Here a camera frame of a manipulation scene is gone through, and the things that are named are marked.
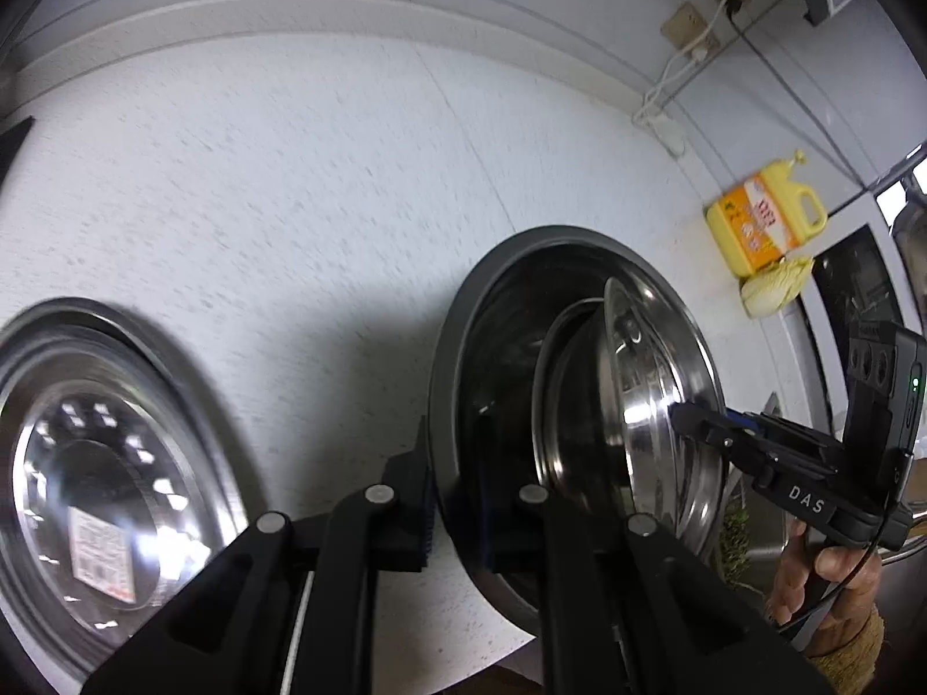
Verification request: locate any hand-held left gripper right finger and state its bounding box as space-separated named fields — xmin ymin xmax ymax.
xmin=474 ymin=409 xmax=834 ymax=695

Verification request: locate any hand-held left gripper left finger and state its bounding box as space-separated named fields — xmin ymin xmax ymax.
xmin=79 ymin=416 xmax=439 ymax=695

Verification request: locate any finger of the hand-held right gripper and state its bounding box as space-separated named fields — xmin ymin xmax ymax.
xmin=670 ymin=401 xmax=776 ymax=482
xmin=724 ymin=409 xmax=769 ymax=442

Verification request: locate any large steel bowl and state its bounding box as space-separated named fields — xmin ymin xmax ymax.
xmin=426 ymin=224 xmax=731 ymax=642

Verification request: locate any steel plate with paper label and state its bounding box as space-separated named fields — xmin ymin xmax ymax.
xmin=0 ymin=295 xmax=271 ymax=685

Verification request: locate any person's right forearm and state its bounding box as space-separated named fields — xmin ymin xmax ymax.
xmin=793 ymin=597 xmax=890 ymax=671

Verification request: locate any person's right hand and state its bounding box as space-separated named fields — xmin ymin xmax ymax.
xmin=768 ymin=521 xmax=881 ymax=642

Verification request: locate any cabbage piece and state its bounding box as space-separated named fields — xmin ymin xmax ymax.
xmin=740 ymin=255 xmax=816 ymax=317

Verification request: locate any yellow detergent bottle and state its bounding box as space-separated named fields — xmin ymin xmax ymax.
xmin=706 ymin=151 xmax=829 ymax=280

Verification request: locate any white power adapter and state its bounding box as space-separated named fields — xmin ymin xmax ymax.
xmin=650 ymin=116 xmax=687 ymax=158

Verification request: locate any black gas stove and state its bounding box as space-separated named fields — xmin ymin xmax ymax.
xmin=0 ymin=116 xmax=36 ymax=185

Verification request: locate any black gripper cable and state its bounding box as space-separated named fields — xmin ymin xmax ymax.
xmin=773 ymin=542 xmax=883 ymax=632

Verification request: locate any black wall cable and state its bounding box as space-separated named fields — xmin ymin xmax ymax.
xmin=726 ymin=9 xmax=871 ymax=185

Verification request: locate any white power cable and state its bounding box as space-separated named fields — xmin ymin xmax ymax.
xmin=632 ymin=0 xmax=741 ymax=133

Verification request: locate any beige wall socket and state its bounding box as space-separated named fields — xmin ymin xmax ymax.
xmin=660 ymin=3 xmax=722 ymax=57

